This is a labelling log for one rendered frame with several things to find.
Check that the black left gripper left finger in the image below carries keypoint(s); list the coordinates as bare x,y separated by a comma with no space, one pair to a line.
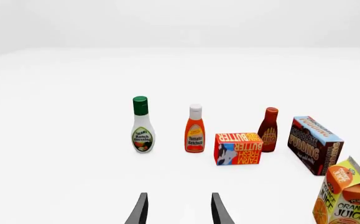
140,211

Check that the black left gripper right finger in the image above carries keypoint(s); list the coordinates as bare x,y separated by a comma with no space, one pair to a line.
220,211

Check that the orange juice carton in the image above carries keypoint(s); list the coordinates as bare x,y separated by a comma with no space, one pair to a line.
344,196

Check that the red butter box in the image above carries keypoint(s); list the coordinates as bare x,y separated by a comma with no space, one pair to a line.
237,149

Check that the orange tomato ketchup bottle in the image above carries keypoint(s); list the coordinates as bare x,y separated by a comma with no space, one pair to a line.
195,135

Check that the white ranch dressing bottle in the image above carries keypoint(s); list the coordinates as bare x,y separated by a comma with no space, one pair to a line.
142,130

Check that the brown BBQ sauce bottle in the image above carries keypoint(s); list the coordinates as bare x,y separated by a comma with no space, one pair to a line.
268,135

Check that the brown chocolate pudding box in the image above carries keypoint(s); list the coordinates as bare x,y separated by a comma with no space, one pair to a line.
315,144

